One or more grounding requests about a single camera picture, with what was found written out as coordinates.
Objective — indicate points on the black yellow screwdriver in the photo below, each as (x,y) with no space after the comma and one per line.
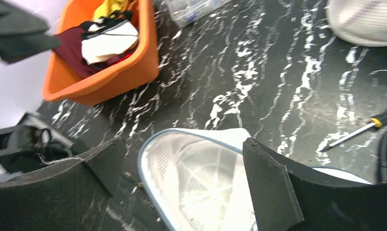
(377,121)

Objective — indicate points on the yellow cloth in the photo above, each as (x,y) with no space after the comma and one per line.
(108,7)

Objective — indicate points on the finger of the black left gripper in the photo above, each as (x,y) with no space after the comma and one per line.
(22,34)

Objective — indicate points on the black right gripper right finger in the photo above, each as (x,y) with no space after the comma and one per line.
(290,196)

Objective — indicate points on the white mesh bag beige trim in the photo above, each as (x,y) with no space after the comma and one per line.
(360,22)

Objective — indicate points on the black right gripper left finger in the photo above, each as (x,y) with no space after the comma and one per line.
(69,195)

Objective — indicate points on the orange plastic basin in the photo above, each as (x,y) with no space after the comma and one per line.
(62,82)

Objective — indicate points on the white mesh bag blue trim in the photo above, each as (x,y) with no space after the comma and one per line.
(197,179)

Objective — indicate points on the clear plastic screw box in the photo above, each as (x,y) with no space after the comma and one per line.
(185,12)

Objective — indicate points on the maroon bra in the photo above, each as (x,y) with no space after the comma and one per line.
(70,51)

